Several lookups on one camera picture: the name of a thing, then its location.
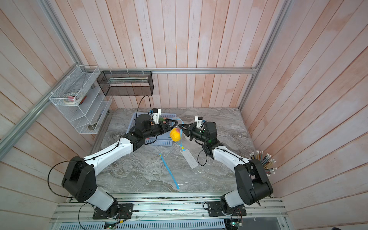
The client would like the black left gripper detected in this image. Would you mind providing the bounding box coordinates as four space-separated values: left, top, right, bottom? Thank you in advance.
143 118 178 138

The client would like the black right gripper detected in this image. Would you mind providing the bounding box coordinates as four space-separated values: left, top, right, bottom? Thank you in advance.
180 124 210 146

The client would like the yellow red peach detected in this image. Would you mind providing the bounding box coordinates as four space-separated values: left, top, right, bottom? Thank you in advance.
169 127 181 142

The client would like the clear zip-top bag blue zipper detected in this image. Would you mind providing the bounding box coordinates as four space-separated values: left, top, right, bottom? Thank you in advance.
176 118 186 151

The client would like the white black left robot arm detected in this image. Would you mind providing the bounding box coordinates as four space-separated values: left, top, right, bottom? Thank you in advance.
61 114 178 211

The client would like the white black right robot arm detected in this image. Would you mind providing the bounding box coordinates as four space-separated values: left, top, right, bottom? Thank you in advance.
178 122 273 208

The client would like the light blue plastic basket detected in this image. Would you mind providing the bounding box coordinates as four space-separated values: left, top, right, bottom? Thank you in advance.
126 112 177 146

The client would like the bundle of coloured pencils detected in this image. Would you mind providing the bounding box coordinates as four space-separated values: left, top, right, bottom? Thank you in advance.
250 150 278 176

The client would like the tape roll on shelf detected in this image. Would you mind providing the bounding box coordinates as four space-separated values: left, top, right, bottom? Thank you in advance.
63 92 82 105

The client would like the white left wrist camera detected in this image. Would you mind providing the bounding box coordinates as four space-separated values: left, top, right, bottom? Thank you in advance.
151 108 162 124

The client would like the black mesh wall basket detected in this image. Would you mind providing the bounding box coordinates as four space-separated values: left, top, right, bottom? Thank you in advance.
97 70 154 96

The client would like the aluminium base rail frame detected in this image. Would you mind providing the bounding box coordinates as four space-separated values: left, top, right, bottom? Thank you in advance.
51 192 293 230

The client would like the white wire mesh shelf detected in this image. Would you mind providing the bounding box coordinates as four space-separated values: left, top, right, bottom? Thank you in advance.
49 65 112 134

